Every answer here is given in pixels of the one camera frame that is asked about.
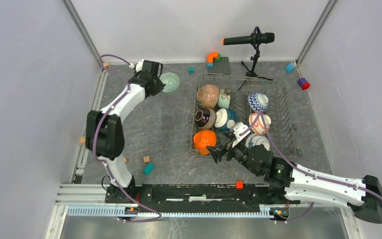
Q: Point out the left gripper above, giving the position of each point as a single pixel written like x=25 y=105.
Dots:
x=160 y=86

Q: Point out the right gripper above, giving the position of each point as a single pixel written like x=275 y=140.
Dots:
x=217 y=153

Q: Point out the orange bowl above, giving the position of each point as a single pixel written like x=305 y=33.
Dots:
x=202 y=139

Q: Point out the pale green ribbed bowl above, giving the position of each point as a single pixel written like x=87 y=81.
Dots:
x=171 y=82

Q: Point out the red and white bowl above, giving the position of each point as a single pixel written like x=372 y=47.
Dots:
x=261 y=122

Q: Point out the mint green flower bowl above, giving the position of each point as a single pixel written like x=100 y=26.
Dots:
x=224 y=98

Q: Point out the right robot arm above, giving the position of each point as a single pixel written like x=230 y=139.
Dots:
x=293 y=182

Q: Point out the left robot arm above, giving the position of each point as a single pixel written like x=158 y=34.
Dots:
x=104 y=130

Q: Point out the teal and white bowl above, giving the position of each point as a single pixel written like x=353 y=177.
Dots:
x=225 y=119

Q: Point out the dark brown patterned bowl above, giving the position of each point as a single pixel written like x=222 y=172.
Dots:
x=205 y=118

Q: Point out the blue floral white bowl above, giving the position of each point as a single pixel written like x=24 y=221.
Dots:
x=257 y=139

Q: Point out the small orange cube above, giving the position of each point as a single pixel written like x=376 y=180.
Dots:
x=239 y=185

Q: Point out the pink speckled bowl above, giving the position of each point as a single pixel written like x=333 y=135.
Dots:
x=208 y=96

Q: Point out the blue zigzag pattern bowl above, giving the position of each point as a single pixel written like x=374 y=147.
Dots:
x=257 y=102

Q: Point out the orange curved block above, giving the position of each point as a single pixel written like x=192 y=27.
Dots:
x=212 y=57

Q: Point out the grey building block baseplate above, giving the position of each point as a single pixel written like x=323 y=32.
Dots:
x=219 y=67

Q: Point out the teal block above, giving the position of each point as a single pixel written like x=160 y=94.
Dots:
x=148 y=168

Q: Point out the purple and red block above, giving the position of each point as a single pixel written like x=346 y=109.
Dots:
x=303 y=83

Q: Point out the light blue block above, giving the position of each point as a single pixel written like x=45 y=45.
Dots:
x=290 y=67

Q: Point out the black microphone orange tip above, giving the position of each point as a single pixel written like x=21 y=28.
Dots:
x=254 y=39

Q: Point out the black microphone tripod stand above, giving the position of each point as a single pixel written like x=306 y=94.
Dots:
x=254 y=59

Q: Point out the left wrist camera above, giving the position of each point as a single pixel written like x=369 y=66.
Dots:
x=139 y=65

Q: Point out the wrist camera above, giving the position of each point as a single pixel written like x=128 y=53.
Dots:
x=139 y=65
x=239 y=131

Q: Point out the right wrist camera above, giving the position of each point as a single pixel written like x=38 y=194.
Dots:
x=239 y=131

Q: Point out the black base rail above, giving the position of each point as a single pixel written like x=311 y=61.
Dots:
x=198 y=198

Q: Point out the grey wire dish rack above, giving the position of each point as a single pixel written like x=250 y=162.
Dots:
x=282 y=128

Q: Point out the wooden cube at wall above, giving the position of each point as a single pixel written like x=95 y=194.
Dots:
x=82 y=140

